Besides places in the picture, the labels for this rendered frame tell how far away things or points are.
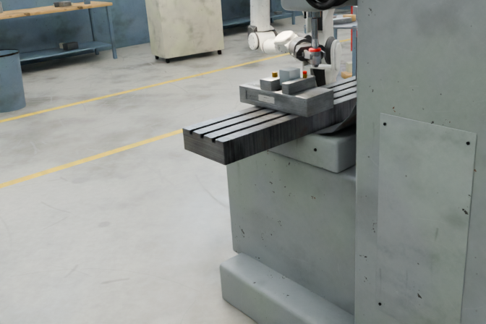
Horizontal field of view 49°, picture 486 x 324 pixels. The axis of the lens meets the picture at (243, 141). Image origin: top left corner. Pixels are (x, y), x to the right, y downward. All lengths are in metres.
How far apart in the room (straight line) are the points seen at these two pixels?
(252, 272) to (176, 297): 0.44
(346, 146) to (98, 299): 1.46
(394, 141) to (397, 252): 0.37
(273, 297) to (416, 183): 0.89
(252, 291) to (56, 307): 0.97
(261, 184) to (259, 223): 0.20
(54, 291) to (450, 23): 2.22
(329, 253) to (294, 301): 0.26
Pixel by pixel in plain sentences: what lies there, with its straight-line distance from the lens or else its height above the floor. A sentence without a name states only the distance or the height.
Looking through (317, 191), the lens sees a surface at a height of 0.66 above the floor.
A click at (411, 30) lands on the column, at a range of 1.56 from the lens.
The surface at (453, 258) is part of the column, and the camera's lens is 1.69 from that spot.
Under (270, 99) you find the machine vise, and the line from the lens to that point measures 2.01.
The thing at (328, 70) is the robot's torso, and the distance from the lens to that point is 2.83.
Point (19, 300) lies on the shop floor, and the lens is 2.93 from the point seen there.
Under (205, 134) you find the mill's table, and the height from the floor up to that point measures 0.96.
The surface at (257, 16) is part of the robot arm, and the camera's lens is 2.51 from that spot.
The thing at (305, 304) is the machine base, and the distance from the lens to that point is 2.23.
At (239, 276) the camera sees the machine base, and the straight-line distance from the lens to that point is 2.42.
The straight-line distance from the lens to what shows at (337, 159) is 1.92.
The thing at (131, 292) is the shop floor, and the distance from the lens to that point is 2.77.
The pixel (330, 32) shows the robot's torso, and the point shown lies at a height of 1.11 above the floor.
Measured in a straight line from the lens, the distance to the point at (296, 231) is 2.22.
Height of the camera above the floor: 1.54
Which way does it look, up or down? 20 degrees down
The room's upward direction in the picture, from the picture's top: 4 degrees counter-clockwise
